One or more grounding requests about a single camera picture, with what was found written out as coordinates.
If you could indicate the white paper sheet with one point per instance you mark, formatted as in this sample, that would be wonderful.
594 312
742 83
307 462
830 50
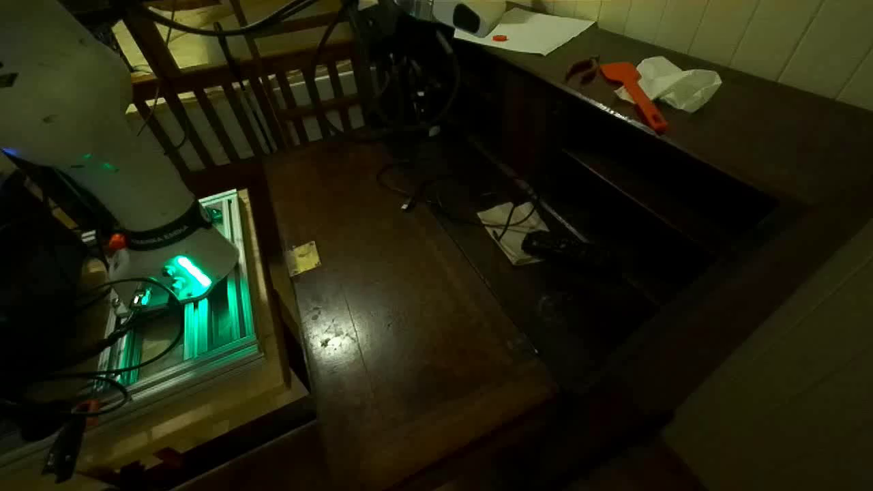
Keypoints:
535 32

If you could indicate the black clamp with red grip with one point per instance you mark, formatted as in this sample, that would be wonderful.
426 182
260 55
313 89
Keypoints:
65 447

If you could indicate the tan sticky note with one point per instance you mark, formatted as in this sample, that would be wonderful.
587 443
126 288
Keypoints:
305 257

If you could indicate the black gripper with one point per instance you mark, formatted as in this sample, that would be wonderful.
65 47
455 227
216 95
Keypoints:
399 44

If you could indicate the orange plastic scraper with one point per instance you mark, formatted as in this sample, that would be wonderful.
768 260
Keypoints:
639 100

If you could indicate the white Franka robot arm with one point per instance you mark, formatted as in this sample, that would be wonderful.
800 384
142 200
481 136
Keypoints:
71 110

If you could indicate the red and black hand tool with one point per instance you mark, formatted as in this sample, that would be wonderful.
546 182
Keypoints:
583 69

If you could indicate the small orange disc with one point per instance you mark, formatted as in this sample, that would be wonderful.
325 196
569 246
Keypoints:
501 39

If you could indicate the crumpled white plastic bag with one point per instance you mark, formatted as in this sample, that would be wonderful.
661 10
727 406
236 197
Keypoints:
681 83

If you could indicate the red round button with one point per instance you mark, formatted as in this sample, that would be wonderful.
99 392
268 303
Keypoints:
116 241

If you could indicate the black device on shelf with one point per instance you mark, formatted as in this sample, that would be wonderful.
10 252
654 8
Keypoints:
549 243

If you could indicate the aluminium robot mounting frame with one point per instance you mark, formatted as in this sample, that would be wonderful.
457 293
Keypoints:
219 317

